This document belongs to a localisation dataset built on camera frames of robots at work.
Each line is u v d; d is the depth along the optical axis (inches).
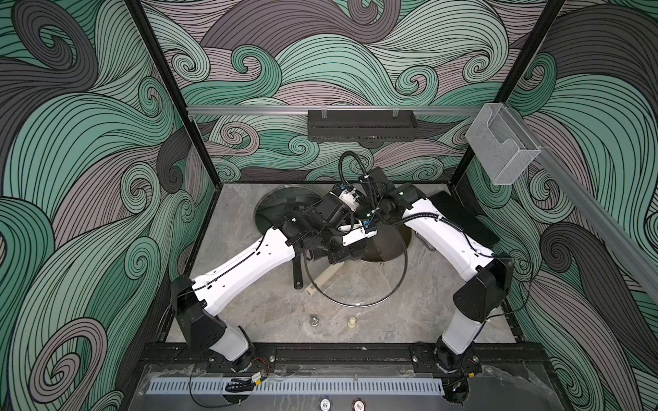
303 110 36.8
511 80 33.6
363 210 25.8
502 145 31.3
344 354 29.5
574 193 25.2
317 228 20.7
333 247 23.6
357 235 23.4
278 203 41.9
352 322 30.5
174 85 33.9
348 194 26.8
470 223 38.2
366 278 35.5
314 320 30.4
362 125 37.7
